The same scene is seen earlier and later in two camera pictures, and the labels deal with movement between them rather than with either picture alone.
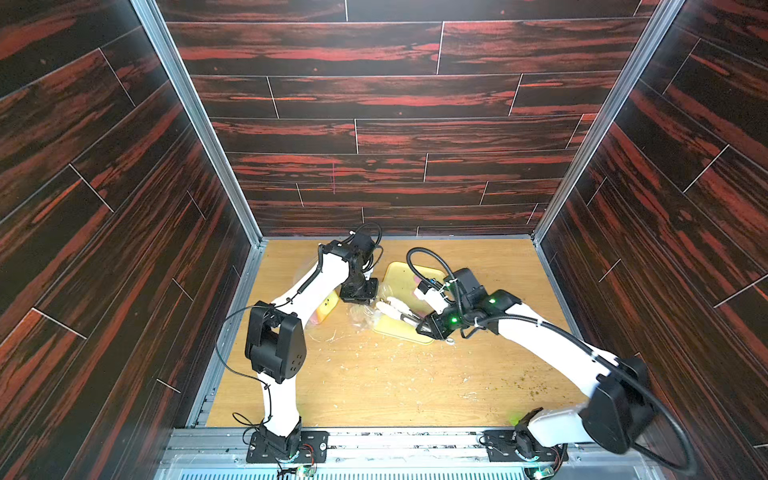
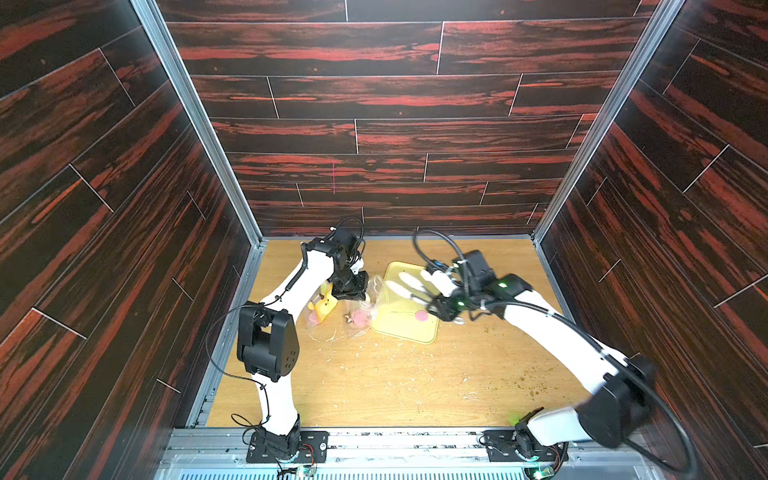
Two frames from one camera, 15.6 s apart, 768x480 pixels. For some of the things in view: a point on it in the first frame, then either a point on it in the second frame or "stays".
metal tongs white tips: (399, 310) to (425, 292)
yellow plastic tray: (399, 280) stays
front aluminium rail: (223, 454) stays
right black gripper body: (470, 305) to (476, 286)
